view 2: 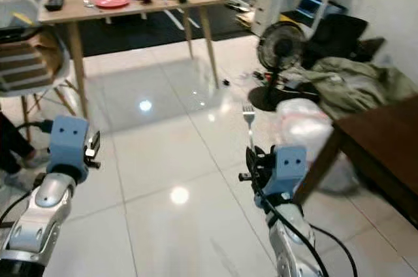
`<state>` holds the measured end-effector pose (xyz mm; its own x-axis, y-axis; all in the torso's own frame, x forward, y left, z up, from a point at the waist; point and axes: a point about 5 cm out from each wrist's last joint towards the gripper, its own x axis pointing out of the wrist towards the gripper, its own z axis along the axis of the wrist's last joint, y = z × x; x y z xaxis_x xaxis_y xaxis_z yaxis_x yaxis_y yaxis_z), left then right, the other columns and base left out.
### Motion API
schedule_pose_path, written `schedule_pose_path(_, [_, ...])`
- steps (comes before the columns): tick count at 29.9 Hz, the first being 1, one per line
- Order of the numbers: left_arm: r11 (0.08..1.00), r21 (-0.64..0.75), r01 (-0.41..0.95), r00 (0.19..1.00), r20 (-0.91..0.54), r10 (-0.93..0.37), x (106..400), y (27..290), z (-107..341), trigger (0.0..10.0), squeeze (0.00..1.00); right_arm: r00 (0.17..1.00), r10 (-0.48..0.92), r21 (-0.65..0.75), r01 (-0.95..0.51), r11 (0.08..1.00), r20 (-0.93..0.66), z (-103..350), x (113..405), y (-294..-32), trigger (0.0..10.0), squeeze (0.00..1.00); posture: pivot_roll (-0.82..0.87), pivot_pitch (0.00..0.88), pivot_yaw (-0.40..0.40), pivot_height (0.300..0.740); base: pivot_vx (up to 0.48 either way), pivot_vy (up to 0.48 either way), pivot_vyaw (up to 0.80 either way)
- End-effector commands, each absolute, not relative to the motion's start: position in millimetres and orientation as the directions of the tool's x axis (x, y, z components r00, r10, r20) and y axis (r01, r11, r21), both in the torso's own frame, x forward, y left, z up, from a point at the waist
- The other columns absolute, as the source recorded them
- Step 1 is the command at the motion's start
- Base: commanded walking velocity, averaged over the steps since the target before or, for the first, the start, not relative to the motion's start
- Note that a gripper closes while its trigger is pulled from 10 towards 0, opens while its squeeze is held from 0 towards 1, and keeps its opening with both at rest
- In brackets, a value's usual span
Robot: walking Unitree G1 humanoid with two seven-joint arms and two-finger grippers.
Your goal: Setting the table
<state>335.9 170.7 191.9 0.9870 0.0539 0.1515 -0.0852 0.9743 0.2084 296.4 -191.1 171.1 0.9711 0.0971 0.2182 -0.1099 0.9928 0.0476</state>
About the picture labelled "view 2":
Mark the silver metal fork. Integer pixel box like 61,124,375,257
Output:
241,105,257,151

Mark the translucent white plastic bag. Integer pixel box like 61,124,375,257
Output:
273,98,335,155

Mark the person's leg in black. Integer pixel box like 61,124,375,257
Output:
0,110,37,176

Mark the brown striped bag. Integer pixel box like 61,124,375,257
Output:
0,29,66,91

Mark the dark brown wooden table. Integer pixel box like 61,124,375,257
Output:
293,93,418,227

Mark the black floor fan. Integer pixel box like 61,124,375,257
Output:
248,20,306,112

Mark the olive green cloth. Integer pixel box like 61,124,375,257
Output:
299,56,400,122

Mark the light wooden dining table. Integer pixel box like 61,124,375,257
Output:
38,0,231,122

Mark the red plate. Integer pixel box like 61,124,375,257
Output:
93,0,131,10

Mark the small black bowl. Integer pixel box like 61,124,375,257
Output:
44,0,65,12

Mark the black bag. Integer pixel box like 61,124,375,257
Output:
306,12,387,67

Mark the white shell chair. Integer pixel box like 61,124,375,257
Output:
0,0,74,135

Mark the blue screen device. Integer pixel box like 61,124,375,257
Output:
295,0,325,20

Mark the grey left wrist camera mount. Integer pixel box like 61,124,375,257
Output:
46,115,91,184

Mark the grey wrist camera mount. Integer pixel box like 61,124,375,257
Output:
272,144,308,199
46,115,91,184

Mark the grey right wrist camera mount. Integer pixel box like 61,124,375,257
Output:
272,144,308,199

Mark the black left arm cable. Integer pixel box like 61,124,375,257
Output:
0,119,54,225

